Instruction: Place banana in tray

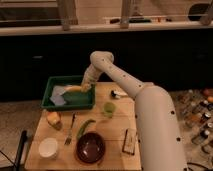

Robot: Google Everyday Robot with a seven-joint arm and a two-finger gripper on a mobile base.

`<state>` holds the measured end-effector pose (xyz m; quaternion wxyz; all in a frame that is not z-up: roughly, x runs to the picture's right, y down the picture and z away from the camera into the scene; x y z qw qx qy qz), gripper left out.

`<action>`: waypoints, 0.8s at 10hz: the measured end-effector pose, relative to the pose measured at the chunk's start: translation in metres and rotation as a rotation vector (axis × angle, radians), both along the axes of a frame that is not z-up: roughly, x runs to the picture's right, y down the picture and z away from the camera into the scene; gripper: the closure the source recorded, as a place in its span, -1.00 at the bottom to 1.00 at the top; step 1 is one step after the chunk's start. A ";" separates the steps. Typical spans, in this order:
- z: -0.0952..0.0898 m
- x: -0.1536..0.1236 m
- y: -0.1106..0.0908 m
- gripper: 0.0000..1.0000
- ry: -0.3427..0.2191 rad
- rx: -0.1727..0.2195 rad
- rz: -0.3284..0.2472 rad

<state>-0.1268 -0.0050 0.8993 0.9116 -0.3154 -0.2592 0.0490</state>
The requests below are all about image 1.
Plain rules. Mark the metal fork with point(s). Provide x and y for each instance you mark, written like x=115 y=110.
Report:
x=69 y=136

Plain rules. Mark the green plastic tray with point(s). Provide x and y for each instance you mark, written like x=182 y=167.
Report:
x=71 y=100

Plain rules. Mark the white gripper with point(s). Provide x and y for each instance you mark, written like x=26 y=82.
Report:
x=91 y=76

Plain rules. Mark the white cup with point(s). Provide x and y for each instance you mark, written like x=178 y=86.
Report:
x=48 y=148

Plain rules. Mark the orange yellow fruit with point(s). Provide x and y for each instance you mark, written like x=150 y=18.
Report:
x=54 y=119

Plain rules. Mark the green plastic cup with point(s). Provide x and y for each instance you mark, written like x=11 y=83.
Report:
x=109 y=109

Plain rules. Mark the dark red bowl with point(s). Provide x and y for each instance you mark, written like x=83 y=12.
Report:
x=90 y=148

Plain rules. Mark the brown rectangular sponge block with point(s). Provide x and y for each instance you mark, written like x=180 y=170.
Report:
x=129 y=141

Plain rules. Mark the wooden board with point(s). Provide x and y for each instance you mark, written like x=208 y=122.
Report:
x=112 y=129

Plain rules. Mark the white black brush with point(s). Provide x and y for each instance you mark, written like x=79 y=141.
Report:
x=117 y=94

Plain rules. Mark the light blue cloth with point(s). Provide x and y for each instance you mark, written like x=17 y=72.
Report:
x=56 y=96

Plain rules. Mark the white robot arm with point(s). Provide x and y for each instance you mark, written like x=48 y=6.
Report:
x=161 y=147

